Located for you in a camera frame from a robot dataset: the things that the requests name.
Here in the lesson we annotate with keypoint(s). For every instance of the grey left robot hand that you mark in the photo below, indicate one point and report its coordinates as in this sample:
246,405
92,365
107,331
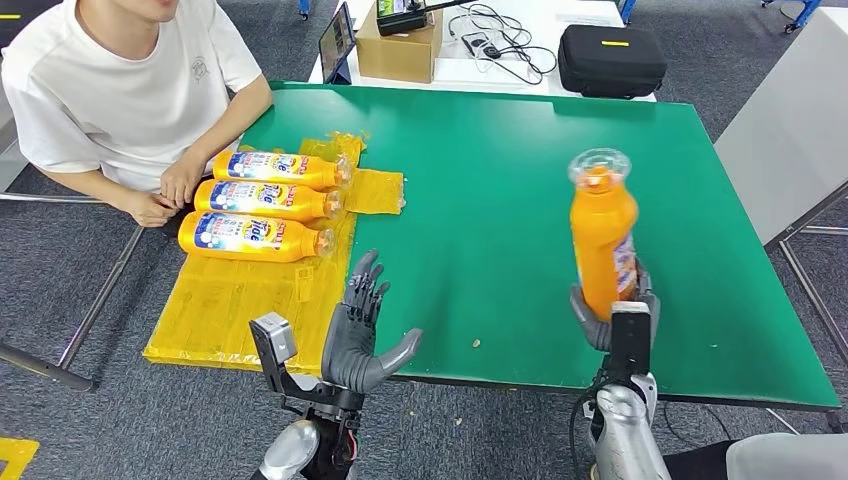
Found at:
351,358

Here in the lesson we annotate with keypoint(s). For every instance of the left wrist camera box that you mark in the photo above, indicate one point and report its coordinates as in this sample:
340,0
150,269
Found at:
275,338

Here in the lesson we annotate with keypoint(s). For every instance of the grey metal desk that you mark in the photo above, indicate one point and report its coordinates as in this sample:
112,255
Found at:
10,159

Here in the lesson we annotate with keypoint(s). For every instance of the green table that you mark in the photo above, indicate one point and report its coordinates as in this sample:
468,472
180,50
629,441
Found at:
497,232

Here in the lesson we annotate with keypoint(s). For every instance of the blue metal rack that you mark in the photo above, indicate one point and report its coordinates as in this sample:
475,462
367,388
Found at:
304,8

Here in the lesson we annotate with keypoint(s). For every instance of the person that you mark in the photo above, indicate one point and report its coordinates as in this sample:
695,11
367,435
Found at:
112,93
782,460

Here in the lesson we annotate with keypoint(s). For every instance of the yellow taped mat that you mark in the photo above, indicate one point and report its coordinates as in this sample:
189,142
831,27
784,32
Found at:
218,305

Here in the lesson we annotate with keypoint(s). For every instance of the yellow floor sticker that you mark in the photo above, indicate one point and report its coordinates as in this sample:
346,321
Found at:
14,457

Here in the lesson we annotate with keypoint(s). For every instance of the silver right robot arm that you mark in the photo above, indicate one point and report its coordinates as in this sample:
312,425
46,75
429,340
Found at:
626,430

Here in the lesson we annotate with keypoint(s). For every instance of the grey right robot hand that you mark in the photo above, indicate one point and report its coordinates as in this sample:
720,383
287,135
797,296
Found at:
593,334

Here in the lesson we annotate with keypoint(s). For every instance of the black tablet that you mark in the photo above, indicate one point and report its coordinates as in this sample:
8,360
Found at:
336,43

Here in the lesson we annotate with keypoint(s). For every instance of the person's right hand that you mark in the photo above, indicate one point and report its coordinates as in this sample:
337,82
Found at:
151,210

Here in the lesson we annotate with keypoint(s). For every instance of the white side table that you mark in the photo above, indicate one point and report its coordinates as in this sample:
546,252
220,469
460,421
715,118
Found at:
782,112

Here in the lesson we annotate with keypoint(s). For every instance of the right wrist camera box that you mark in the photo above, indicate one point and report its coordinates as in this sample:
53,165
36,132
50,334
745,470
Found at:
629,338

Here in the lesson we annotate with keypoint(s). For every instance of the black carrying case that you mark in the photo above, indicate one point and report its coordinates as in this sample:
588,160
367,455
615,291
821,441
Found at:
20,23
613,65

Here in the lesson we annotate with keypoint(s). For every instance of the black handheld radio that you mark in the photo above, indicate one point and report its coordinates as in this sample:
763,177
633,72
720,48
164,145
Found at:
397,25

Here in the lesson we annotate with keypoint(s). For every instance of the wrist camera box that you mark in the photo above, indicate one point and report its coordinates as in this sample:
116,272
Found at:
275,338
629,338

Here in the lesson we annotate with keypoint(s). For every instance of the person's left hand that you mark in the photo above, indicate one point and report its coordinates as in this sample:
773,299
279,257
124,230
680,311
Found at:
182,180

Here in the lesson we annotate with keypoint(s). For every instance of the cardboard box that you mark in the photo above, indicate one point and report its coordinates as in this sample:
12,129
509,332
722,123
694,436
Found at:
397,58

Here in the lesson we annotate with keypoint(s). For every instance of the orange detergent bottle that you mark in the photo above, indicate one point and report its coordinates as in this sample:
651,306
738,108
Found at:
298,246
599,238
305,205
318,173

